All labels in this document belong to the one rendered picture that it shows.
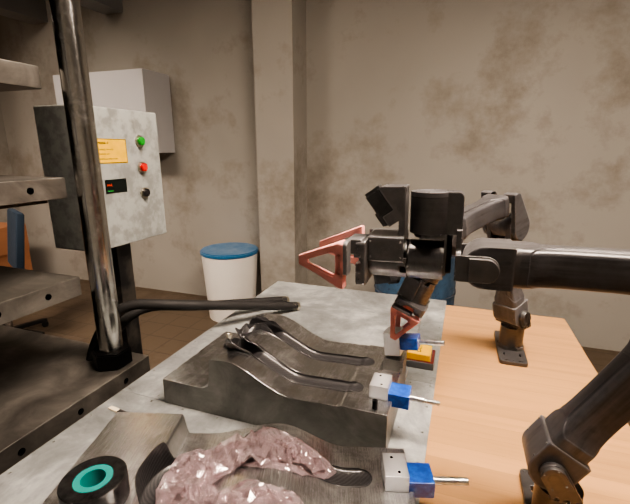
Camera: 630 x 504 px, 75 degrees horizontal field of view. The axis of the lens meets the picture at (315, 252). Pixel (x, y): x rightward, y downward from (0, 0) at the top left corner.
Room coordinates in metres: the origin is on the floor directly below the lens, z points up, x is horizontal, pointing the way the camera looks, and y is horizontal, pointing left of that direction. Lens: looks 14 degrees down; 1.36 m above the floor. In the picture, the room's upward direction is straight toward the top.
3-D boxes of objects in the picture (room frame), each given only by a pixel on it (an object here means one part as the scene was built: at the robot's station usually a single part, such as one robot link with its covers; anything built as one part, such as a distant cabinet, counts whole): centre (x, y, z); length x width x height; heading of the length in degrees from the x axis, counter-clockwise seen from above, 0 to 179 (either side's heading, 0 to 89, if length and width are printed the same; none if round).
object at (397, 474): (0.53, -0.17, 0.86); 0.13 x 0.05 x 0.05; 87
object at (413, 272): (0.57, -0.16, 1.21); 0.07 x 0.06 x 0.07; 71
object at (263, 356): (0.83, 0.05, 0.92); 0.35 x 0.16 x 0.09; 70
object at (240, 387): (0.85, 0.06, 0.87); 0.50 x 0.26 x 0.14; 70
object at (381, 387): (0.70, -0.17, 0.89); 0.13 x 0.05 x 0.05; 70
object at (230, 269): (3.22, 0.70, 0.29); 0.47 x 0.47 x 0.57
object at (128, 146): (1.29, 0.64, 0.74); 0.30 x 0.22 x 1.47; 160
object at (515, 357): (1.07, -0.56, 0.84); 0.20 x 0.07 x 0.08; 161
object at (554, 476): (0.50, -0.35, 0.90); 0.09 x 0.06 x 0.06; 161
